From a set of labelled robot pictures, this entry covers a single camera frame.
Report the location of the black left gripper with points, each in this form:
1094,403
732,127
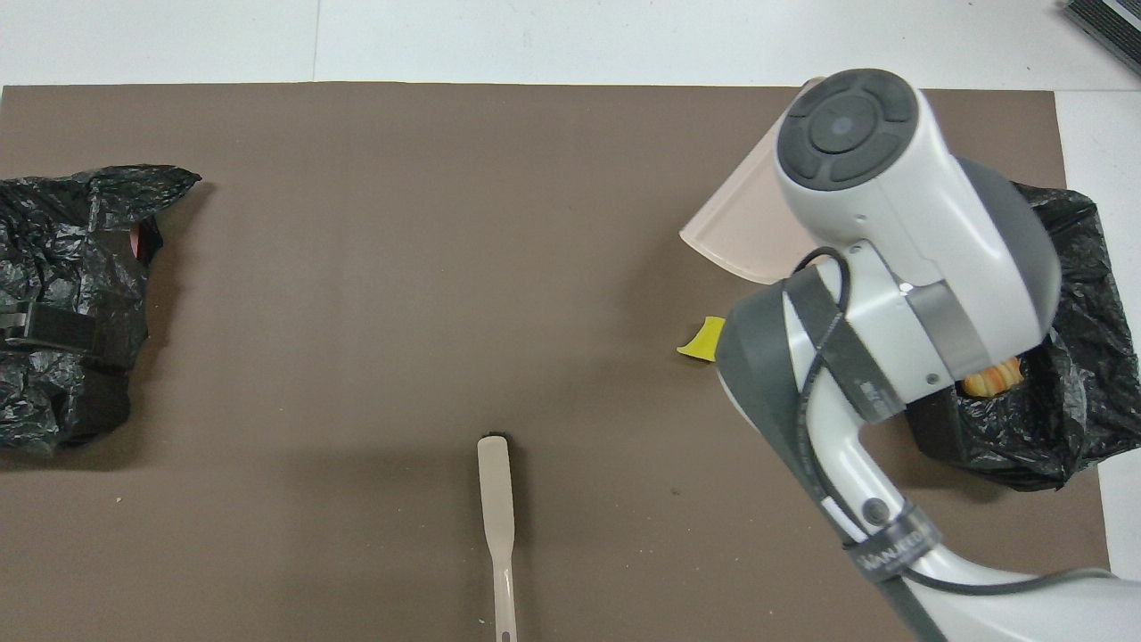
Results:
58,326

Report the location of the pink hand brush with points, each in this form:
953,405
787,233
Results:
495,481

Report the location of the yellow sponge wedge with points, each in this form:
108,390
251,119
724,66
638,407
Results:
704,343

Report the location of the pink plastic dustpan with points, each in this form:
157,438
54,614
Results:
749,232

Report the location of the toy croissant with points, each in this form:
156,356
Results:
989,382

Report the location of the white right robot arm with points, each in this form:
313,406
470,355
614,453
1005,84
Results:
891,223

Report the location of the crumpled black trash bag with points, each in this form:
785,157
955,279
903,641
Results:
62,232

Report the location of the black bag lined open bin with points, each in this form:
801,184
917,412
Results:
1087,357

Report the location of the brown table mat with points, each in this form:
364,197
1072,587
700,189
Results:
357,267

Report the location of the black ribbed panel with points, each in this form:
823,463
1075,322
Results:
1114,22

